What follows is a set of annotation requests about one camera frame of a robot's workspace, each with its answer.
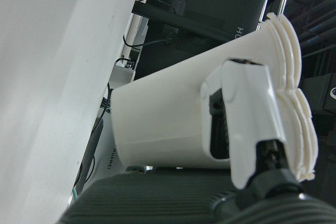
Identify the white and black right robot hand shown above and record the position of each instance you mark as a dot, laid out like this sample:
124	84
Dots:
249	108

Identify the white cup with ridged rim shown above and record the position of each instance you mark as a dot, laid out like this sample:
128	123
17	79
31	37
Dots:
157	108

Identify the black monitor support bar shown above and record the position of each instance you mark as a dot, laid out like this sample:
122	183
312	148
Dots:
168	16

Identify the white Huawei device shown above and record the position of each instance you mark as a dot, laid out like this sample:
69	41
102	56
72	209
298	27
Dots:
109	153

